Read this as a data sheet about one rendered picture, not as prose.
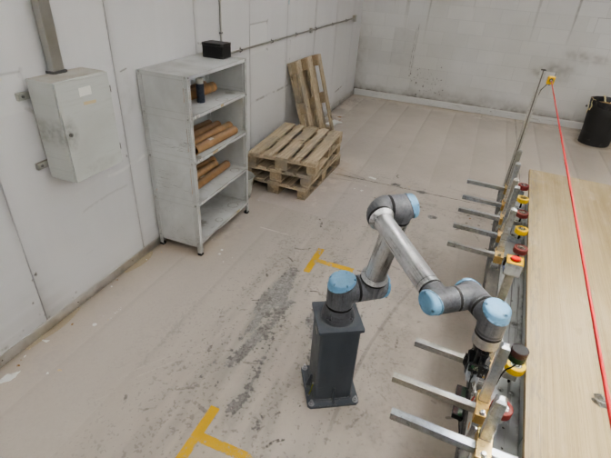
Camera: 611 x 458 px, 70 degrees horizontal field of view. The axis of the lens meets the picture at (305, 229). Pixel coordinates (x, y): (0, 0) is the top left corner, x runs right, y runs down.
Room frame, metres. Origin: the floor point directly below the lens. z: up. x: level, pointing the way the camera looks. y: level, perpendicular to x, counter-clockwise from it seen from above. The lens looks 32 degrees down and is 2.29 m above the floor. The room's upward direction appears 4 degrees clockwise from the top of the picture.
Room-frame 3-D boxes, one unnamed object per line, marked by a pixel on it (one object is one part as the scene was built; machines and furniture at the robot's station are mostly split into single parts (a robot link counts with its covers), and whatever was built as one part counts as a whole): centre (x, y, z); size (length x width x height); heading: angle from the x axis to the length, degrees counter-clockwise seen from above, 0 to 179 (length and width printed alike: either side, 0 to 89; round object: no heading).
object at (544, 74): (3.48, -1.76, 1.20); 0.15 x 0.12 x 1.00; 158
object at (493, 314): (1.10, -0.64, 1.31); 0.10 x 0.09 x 0.12; 18
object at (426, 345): (1.36, -0.74, 0.84); 0.44 x 0.03 x 0.04; 68
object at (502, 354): (1.13, -0.75, 0.93); 0.04 x 0.04 x 0.48; 68
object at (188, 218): (3.65, 0.97, 0.78); 0.90 x 0.45 x 1.55; 160
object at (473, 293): (1.20, -0.60, 1.32); 0.12 x 0.12 x 0.09; 18
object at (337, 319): (1.84, -0.21, 0.65); 0.19 x 0.19 x 0.10
